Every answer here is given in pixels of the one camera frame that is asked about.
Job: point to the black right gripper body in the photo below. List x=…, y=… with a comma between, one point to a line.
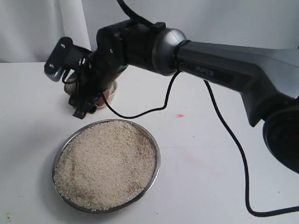
x=97, y=76

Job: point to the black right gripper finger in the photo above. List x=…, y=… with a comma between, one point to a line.
x=82, y=110
x=74, y=101

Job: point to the brown wooden cup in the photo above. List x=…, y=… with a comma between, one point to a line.
x=70, y=88

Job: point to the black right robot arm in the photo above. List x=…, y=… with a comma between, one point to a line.
x=267, y=79

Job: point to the ceramic bowl of rice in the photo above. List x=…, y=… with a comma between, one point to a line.
x=109, y=95

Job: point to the steel tray of rice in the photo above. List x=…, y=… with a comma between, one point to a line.
x=106, y=166

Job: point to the white curtain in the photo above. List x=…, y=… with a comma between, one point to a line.
x=30, y=29

